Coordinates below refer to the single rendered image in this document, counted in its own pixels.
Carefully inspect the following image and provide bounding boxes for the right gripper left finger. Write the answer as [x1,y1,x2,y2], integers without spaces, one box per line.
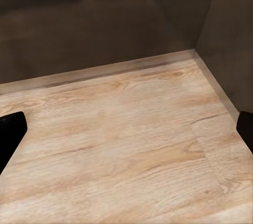
[0,111,27,174]

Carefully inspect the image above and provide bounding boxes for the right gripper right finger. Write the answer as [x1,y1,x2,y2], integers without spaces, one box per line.
[236,111,253,154]

